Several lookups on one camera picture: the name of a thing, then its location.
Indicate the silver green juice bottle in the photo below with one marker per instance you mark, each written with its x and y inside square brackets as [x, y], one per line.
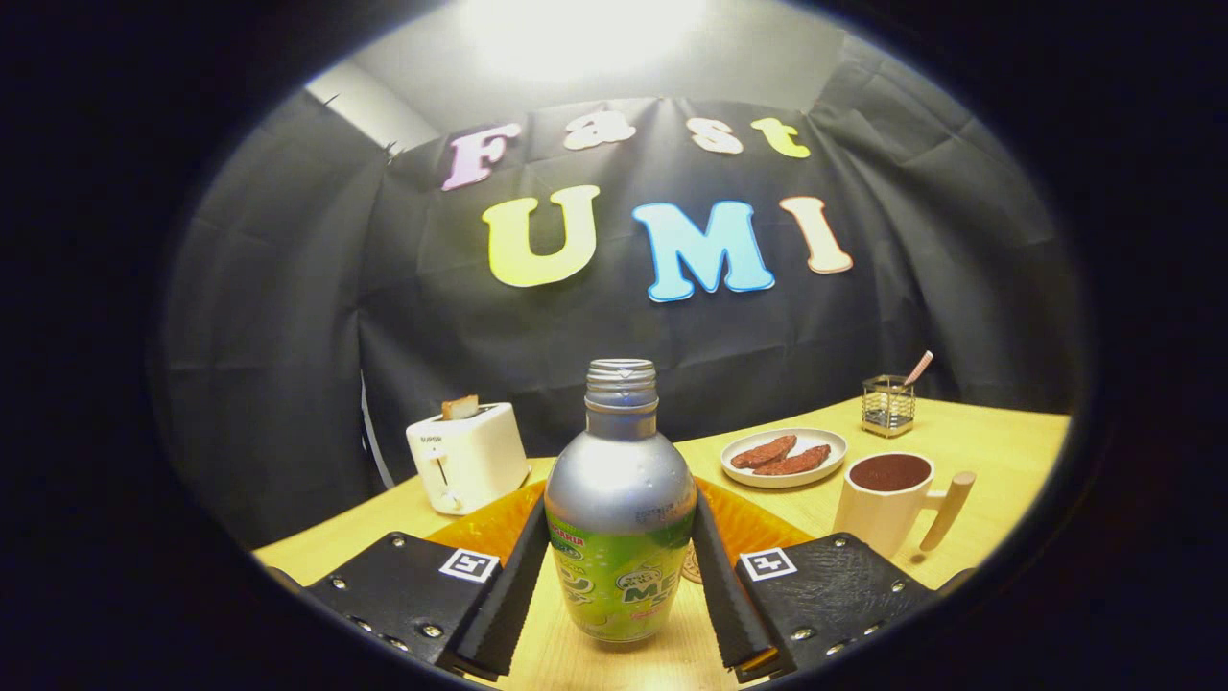
[619, 499]

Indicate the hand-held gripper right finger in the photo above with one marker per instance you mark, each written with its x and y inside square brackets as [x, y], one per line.
[720, 595]

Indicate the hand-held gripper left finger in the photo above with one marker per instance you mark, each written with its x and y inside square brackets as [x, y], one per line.
[504, 605]

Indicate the brown meat patty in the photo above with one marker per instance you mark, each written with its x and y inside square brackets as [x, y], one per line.
[794, 463]
[765, 451]

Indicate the toast slice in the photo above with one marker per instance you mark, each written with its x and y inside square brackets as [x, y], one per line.
[460, 408]

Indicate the white toaster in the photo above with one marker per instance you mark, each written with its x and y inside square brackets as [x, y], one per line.
[475, 461]

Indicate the round white plate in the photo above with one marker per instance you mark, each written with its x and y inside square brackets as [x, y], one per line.
[825, 442]

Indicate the black backdrop cloth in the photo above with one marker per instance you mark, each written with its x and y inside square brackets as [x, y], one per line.
[595, 326]

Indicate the pink striped straw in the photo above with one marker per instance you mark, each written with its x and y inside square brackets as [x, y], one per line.
[919, 368]

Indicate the round wooden coaster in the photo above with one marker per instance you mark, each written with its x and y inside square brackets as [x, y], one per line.
[691, 566]

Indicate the wooden table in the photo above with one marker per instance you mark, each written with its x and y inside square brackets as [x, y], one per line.
[988, 451]

